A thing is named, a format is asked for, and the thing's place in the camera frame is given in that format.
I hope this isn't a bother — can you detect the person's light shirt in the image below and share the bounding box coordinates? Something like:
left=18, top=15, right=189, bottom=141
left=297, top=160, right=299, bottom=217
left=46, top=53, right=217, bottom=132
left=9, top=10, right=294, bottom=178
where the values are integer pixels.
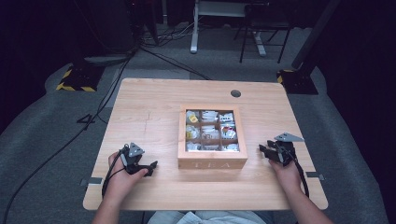
left=147, top=210, right=275, bottom=224

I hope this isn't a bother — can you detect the person's left hand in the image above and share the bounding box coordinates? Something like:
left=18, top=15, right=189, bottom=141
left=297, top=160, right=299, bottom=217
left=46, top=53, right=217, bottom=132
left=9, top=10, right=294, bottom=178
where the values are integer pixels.
left=106, top=151, right=149, bottom=203

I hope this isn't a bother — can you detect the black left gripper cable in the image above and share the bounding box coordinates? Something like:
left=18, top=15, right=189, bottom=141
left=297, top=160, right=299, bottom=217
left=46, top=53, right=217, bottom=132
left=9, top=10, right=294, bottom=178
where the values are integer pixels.
left=101, top=148, right=129, bottom=198

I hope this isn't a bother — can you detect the dark slanted stand pole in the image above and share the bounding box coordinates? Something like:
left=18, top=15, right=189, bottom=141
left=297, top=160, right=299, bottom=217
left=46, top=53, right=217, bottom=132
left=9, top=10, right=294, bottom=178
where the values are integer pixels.
left=290, top=0, right=343, bottom=71

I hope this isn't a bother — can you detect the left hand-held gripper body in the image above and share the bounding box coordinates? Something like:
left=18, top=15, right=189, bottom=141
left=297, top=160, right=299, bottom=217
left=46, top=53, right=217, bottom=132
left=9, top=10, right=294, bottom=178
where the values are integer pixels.
left=120, top=142, right=146, bottom=175

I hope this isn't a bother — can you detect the group of tea bags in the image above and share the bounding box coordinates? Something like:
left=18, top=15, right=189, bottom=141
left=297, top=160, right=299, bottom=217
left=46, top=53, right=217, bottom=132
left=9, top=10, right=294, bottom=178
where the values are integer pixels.
left=185, top=110, right=241, bottom=152

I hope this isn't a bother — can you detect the white desk frame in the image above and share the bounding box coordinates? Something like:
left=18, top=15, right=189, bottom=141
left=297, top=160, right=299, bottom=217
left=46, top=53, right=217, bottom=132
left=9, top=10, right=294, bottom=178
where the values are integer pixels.
left=190, top=0, right=267, bottom=57

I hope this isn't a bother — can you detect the black chair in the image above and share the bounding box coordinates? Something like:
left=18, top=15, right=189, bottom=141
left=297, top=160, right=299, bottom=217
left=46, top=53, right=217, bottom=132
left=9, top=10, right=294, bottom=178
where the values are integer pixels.
left=233, top=2, right=295, bottom=64

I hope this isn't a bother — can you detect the long black floor cable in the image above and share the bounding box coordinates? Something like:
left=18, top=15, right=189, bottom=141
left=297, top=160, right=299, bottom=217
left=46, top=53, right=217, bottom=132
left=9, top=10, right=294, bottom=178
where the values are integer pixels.
left=1, top=54, right=134, bottom=224

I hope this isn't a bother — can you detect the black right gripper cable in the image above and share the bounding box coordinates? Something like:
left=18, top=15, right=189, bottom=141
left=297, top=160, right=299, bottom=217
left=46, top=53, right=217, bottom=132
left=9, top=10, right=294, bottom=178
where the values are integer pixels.
left=279, top=146, right=310, bottom=199

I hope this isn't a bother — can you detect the black stand base striped tape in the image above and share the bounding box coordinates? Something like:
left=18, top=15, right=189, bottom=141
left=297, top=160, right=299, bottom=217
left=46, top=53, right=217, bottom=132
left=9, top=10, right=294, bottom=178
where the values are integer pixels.
left=276, top=68, right=319, bottom=95
left=55, top=63, right=106, bottom=92

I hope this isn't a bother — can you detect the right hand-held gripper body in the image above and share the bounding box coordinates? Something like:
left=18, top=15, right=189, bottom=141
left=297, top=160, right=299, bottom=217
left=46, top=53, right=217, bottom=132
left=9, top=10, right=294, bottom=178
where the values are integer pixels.
left=274, top=132, right=304, bottom=166

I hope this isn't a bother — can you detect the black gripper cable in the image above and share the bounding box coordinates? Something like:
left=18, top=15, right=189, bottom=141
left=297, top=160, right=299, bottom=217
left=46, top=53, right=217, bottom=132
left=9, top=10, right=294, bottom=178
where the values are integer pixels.
left=101, top=148, right=129, bottom=198
left=279, top=146, right=310, bottom=199

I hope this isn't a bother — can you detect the person's right hand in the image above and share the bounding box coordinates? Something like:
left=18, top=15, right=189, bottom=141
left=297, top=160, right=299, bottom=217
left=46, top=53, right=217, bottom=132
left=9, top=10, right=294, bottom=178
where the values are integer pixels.
left=269, top=160, right=303, bottom=194

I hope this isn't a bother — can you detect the bundle of floor cables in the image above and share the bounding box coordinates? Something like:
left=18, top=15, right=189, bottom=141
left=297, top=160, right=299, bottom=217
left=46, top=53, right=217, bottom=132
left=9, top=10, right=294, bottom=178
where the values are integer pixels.
left=139, top=17, right=204, bottom=49

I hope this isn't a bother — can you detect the grey table bracket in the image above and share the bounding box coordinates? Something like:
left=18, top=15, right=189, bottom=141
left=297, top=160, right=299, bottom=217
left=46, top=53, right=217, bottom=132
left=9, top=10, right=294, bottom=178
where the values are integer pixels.
left=79, top=176, right=104, bottom=187
left=305, top=171, right=325, bottom=181

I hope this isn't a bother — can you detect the wooden tea box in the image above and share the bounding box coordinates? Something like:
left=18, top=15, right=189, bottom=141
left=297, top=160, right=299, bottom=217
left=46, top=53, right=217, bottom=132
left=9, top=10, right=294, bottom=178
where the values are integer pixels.
left=177, top=104, right=249, bottom=171

